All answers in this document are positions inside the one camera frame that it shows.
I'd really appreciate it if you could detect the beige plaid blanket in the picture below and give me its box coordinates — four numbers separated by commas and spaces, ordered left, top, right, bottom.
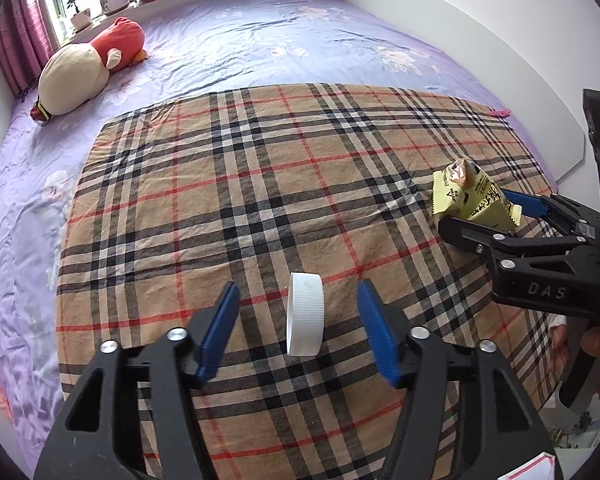
56, 82, 573, 480

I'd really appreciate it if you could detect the red and cream plush toy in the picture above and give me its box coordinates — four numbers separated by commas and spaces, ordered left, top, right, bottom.
30, 16, 148, 123

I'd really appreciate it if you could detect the pink curtain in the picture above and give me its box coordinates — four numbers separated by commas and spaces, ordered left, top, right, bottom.
0, 0, 56, 98

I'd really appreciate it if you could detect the white box with red edge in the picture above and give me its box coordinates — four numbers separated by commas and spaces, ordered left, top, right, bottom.
505, 452, 556, 480

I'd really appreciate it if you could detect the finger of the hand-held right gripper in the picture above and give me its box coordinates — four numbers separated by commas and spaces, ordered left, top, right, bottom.
502, 189, 600, 241
437, 214, 590, 262

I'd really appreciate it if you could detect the white ribbed plastic lid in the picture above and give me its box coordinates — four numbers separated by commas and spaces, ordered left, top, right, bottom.
286, 272, 326, 357

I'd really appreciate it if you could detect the green snack bag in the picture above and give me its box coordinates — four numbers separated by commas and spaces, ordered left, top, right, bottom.
432, 158, 523, 236

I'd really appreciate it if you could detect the purple bed sheet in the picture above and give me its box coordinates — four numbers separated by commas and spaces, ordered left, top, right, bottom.
0, 0, 558, 480

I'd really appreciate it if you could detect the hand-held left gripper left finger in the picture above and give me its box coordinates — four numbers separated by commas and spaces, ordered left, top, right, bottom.
34, 281, 241, 480

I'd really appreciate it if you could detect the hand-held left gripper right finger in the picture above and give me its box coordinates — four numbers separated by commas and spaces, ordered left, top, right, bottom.
356, 280, 556, 480

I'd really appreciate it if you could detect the small plant in white pot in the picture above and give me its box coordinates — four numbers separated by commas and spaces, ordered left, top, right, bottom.
60, 0, 93, 31

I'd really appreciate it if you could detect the white headboard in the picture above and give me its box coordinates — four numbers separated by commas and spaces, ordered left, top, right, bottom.
330, 0, 587, 181

